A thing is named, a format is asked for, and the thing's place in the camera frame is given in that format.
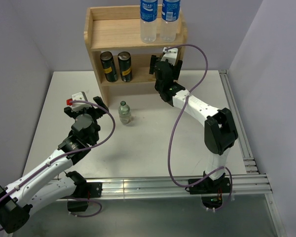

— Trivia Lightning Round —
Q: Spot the black can yellow label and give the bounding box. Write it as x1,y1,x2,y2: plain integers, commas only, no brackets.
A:
117,51,133,82

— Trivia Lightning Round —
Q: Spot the clear glass bottle green cap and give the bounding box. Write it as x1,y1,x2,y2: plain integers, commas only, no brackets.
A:
118,101,132,124

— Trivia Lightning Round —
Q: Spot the blue label water bottle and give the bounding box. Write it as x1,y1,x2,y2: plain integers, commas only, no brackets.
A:
160,0,181,42

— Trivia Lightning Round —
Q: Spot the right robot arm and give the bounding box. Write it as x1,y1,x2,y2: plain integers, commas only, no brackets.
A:
149,55,238,193

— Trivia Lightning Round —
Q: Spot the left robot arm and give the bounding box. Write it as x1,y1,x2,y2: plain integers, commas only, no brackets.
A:
0,92,109,234

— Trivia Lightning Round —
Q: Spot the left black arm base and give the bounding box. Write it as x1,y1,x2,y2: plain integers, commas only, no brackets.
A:
67,182,103,217

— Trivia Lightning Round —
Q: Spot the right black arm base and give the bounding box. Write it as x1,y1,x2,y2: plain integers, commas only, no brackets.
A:
185,177,233,212

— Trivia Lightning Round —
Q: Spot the wooden two-tier shelf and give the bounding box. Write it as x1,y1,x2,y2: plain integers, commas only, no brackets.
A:
84,5,188,105

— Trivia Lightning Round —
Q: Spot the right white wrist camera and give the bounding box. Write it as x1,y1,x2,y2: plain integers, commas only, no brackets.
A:
161,47,179,66

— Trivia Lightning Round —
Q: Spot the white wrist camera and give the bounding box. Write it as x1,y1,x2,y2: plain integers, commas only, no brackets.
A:
161,47,179,66
66,91,89,112

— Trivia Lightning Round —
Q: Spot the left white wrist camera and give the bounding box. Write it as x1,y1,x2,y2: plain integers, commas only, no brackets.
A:
66,91,89,112

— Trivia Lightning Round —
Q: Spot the aluminium front rail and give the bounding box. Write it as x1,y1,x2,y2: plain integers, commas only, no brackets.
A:
46,174,272,200

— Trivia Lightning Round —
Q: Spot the aluminium side rail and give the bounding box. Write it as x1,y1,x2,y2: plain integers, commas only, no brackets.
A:
219,70,287,237

